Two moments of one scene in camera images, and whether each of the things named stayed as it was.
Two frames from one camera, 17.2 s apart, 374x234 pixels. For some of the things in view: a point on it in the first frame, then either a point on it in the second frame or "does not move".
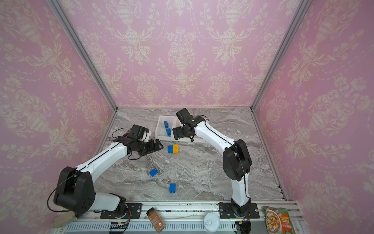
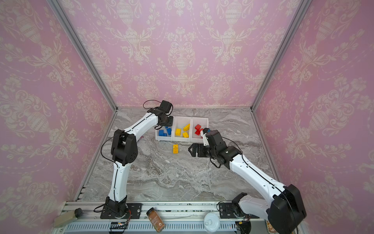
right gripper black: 180,133 to 201,146
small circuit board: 118,225 does not move
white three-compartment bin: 163,131 does not move
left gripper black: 152,147 to 171,123
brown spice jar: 155,220 does not move
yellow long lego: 176,148 does not move
